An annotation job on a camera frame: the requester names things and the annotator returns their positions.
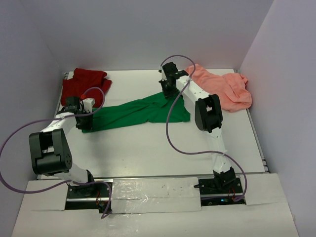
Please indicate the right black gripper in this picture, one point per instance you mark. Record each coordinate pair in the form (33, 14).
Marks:
(167, 94)

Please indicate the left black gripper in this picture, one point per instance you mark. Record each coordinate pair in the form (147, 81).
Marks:
(88, 126)

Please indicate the green t shirt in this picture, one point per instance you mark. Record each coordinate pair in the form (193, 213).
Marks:
(154, 109)

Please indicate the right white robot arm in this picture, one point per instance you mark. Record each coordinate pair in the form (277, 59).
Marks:
(208, 119)

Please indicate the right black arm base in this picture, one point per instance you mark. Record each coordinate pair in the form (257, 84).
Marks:
(214, 196)

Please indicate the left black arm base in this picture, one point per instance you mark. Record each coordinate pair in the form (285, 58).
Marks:
(94, 196)

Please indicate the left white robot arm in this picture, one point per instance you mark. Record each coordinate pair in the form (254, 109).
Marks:
(50, 151)

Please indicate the red t shirt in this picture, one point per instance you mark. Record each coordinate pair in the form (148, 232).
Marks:
(83, 80)

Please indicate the salmon pink t shirt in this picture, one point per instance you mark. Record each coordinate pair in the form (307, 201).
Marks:
(230, 87)

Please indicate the silver tape sheet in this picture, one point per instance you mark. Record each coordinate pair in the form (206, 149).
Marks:
(155, 195)

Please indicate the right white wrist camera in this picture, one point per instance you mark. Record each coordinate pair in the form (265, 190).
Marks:
(163, 76)

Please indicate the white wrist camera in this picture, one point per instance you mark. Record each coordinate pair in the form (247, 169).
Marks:
(163, 76)
(87, 104)

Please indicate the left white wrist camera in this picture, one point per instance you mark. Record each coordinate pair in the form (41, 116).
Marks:
(87, 104)

